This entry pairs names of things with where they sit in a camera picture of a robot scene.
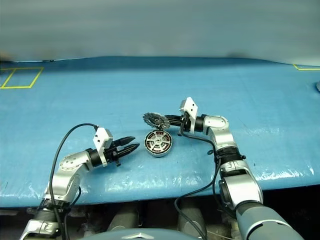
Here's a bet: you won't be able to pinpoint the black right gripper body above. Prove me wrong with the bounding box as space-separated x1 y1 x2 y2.
174 113 190 134

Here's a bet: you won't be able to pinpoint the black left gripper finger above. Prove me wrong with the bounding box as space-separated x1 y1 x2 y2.
117 143 141 158
113 135 137 149

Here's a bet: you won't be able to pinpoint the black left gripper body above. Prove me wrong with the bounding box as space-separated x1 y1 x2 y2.
103 142 124 168

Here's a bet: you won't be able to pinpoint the silver finned rotor disc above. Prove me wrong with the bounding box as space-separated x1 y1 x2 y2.
142 111 171 129

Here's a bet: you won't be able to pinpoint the silver motor stator copper windings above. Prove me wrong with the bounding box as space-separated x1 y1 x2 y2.
143 129 173 158

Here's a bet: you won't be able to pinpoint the blue plastic table sheet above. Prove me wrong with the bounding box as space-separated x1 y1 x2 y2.
0 56 320 208

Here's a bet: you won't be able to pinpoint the yellow tape double rectangle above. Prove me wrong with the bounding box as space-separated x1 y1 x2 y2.
0 66 45 89

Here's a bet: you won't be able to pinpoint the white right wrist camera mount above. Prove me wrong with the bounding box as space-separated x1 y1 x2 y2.
178 96 200 132

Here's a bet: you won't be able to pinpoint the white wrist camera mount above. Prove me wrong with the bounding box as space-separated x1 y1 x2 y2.
93 127 114 167
178 96 200 132

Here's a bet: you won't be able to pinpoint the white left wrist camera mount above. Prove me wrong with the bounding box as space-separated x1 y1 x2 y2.
93 127 114 167

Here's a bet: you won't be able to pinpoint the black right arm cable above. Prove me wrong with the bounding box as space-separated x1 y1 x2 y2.
174 114 247 238

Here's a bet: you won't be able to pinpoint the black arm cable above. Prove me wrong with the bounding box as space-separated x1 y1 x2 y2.
47 123 82 240
174 114 247 238

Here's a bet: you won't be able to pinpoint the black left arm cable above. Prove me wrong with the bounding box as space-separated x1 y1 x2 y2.
47 123 82 240

